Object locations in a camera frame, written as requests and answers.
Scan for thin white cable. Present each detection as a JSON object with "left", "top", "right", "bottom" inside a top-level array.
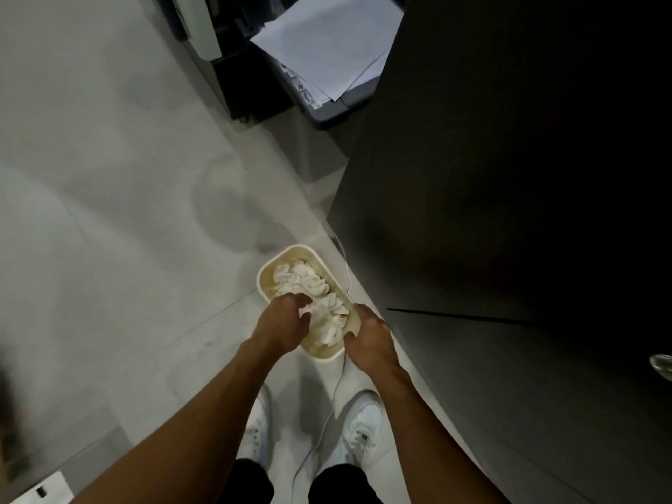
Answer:
[{"left": 290, "top": 225, "right": 351, "bottom": 504}]

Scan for white paper sheets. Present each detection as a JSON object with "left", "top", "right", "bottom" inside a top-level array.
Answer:
[{"left": 250, "top": 0, "right": 405, "bottom": 103}]

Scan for person's right hand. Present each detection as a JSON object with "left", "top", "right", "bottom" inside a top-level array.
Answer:
[{"left": 344, "top": 303, "right": 402, "bottom": 381}]

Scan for person's left hand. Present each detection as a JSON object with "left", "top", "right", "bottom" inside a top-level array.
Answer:
[{"left": 251, "top": 293, "right": 314, "bottom": 357}]

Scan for white right sneaker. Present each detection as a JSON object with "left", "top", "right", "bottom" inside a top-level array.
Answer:
[{"left": 328, "top": 391, "right": 386, "bottom": 468}]

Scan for person's right forearm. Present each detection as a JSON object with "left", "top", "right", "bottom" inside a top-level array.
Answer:
[{"left": 365, "top": 362, "right": 511, "bottom": 504}]

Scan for white flat object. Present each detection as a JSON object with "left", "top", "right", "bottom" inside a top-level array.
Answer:
[{"left": 10, "top": 471, "right": 74, "bottom": 504}]

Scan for white tissues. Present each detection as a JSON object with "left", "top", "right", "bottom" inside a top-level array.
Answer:
[{"left": 270, "top": 259, "right": 351, "bottom": 348}]

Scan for white left sneaker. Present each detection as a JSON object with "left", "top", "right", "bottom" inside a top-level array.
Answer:
[{"left": 236, "top": 385, "right": 274, "bottom": 465}]

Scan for cream plastic waste bin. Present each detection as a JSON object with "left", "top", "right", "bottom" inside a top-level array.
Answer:
[{"left": 255, "top": 244, "right": 363, "bottom": 361}]

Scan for white sneaker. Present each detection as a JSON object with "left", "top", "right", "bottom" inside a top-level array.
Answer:
[
  {"left": 328, "top": 391, "right": 386, "bottom": 468},
  {"left": 236, "top": 385, "right": 274, "bottom": 465}
]

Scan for black trousers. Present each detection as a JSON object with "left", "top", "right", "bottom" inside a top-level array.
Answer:
[{"left": 218, "top": 459, "right": 386, "bottom": 504}]

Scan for person's left forearm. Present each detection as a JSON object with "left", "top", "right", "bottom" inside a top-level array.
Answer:
[{"left": 71, "top": 338, "right": 289, "bottom": 504}]

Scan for grey office printer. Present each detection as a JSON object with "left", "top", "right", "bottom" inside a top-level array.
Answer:
[{"left": 157, "top": 0, "right": 405, "bottom": 132}]

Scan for dark grey cabinet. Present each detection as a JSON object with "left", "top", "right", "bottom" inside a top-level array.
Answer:
[{"left": 327, "top": 0, "right": 672, "bottom": 504}]

